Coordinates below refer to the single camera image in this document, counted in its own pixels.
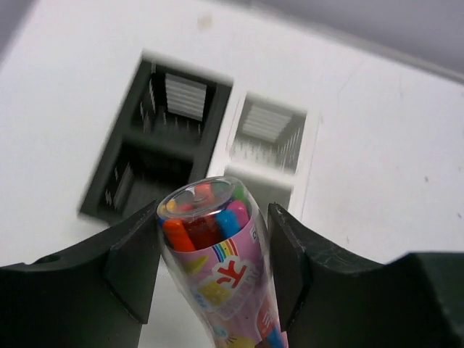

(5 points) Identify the white pen holder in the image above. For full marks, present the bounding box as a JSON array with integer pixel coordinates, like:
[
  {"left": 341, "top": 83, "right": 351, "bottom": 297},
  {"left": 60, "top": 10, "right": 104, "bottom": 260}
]
[{"left": 207, "top": 88, "right": 318, "bottom": 218}]

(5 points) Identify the black pen holder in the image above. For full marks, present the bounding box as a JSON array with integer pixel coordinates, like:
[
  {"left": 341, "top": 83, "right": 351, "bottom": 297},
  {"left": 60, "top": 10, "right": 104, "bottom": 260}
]
[{"left": 78, "top": 54, "right": 233, "bottom": 225}]

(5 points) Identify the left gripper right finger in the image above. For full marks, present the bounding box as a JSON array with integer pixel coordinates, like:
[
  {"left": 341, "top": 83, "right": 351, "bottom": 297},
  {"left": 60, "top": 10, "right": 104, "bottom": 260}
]
[{"left": 268, "top": 204, "right": 463, "bottom": 347}]

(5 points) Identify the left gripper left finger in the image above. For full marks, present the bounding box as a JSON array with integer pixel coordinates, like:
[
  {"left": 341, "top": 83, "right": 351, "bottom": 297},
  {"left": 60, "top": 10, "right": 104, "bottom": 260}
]
[{"left": 1, "top": 202, "right": 160, "bottom": 347}]

